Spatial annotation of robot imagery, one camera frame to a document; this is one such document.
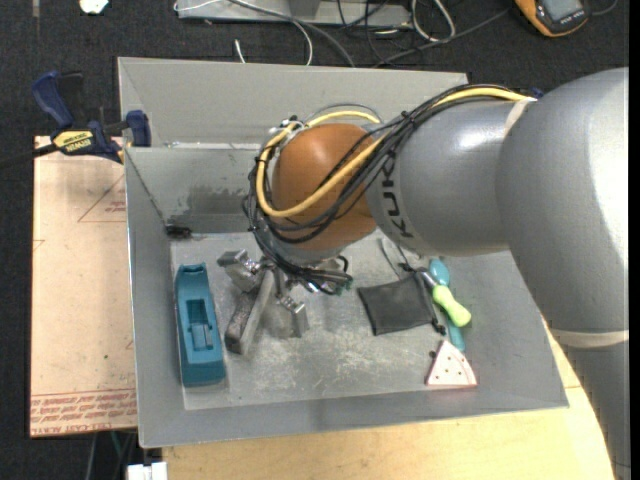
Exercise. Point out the black cloth pouch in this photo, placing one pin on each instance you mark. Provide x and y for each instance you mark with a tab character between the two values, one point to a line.
397	308

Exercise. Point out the teal tape dispenser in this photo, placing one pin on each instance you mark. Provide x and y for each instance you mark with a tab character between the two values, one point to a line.
200	358

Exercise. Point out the grey metal bin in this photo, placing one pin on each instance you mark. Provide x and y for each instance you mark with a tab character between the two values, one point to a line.
330	368

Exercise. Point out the brown cardboard board red print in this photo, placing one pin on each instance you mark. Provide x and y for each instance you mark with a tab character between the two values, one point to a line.
80	278

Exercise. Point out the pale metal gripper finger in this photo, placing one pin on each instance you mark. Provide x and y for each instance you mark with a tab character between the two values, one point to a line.
298	318
250	313

